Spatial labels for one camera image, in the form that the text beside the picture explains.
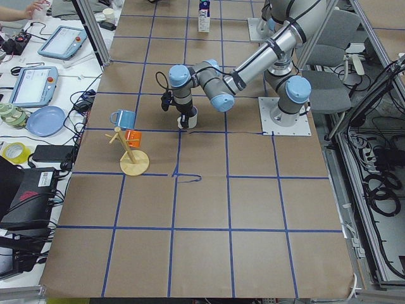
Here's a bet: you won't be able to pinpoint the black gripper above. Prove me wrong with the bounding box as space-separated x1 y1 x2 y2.
177 106 194 124

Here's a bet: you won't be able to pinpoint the black electronics box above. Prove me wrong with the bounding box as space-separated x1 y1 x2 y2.
1 158 58 231

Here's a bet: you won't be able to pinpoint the blue plate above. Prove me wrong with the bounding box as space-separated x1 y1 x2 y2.
26 106 66 137

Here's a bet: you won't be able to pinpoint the grey office chair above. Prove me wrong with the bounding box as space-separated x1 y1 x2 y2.
302 9 360 114

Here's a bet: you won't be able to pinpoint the person hand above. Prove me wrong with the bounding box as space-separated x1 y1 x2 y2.
0 1 50 22

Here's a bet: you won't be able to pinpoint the aluminium frame post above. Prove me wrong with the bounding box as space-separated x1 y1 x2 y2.
72 0 111 67

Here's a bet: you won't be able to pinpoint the white paper cup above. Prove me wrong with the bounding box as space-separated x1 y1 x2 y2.
103 8 115 23

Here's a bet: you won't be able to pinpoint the light blue mug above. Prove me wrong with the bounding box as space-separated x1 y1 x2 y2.
110 110 136 129

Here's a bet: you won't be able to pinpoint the blue white milk carton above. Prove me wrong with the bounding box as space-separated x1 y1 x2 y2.
198 0 210 33

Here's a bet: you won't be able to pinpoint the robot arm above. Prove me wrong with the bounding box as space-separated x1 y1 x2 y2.
161 1 327 129

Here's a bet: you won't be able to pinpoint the blue teach pendant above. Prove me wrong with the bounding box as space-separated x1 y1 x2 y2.
9 66 59 108
37 25 87 60

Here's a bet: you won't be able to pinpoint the yellow tape roll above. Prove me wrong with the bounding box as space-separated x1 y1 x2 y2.
2 142 31 165

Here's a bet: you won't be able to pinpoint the orange mug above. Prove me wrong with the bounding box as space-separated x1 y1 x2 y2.
125 129 142 148

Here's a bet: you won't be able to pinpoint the black power adapter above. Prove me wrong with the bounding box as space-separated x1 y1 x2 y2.
32 145 73 163

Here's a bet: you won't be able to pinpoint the white ceramic mug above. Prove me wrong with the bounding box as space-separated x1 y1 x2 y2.
177 106 198 129

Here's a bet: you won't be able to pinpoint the green tape rolls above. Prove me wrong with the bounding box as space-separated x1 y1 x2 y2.
1 103 28 129

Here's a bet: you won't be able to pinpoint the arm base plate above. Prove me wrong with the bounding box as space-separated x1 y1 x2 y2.
258 97 311 136
247 18 273 42

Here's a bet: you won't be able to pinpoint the wooden mug tree stand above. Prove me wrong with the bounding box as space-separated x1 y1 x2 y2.
105 127 150 176

